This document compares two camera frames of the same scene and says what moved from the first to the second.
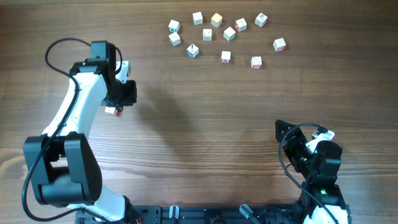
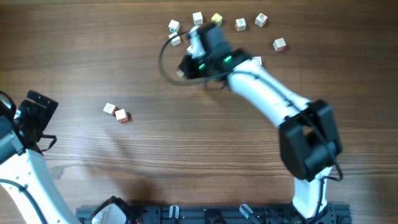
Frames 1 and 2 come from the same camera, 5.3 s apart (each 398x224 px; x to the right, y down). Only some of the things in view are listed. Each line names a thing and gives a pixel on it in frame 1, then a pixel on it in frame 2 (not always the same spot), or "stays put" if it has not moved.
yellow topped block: (216, 20) stays put
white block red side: (240, 25) stays put
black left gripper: (130, 98) -> (45, 114)
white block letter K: (260, 19) stays put
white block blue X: (193, 51) stays put
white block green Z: (175, 39) stays put
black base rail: (159, 214) stays put
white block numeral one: (229, 34) -> (180, 73)
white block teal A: (174, 26) stays put
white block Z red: (256, 63) stays put
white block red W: (112, 109) -> (120, 114)
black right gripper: (299, 140) -> (191, 70)
